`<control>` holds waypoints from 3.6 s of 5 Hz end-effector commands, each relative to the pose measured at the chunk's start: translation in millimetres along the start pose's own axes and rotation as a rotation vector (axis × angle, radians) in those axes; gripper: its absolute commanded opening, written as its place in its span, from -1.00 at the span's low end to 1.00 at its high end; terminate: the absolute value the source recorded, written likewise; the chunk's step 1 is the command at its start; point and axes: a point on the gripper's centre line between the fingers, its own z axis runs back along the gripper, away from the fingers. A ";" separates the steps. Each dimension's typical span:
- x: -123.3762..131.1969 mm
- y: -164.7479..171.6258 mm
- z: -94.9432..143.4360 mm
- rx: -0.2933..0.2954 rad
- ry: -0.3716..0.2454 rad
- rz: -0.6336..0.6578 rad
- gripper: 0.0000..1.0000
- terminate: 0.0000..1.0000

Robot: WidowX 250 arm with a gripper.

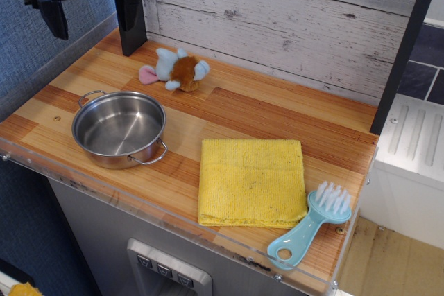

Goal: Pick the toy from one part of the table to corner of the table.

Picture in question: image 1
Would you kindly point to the yellow object at corner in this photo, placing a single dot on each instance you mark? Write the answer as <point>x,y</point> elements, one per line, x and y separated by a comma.
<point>24,290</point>

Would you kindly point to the folded yellow cloth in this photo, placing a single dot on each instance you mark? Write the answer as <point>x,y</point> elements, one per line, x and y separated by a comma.
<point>251,183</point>

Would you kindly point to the stainless steel pot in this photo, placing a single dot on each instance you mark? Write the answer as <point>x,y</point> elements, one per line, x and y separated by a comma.
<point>120,130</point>

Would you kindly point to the light blue dish brush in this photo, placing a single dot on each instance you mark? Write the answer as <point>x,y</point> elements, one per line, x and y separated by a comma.
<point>329,203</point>

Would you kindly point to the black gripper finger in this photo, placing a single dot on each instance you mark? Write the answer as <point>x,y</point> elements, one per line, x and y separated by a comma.
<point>53,14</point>
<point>127,13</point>

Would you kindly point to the dark frame post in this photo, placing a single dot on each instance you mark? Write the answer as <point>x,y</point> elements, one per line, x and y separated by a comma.
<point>131,40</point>
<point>411,33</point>

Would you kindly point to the brown and blue plush toy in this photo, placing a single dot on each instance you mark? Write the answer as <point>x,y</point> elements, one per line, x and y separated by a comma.
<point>178,70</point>

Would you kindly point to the silver dispenser button panel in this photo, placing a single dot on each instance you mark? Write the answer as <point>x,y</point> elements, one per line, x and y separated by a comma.
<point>159,273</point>

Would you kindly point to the dark left frame post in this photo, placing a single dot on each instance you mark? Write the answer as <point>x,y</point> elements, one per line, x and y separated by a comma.
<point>131,40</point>

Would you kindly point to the white ribbed cabinet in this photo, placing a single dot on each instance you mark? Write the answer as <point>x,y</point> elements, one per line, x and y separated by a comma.
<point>404,190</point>

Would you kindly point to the dark right frame post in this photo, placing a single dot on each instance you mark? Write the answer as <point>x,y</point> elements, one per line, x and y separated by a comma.
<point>411,33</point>

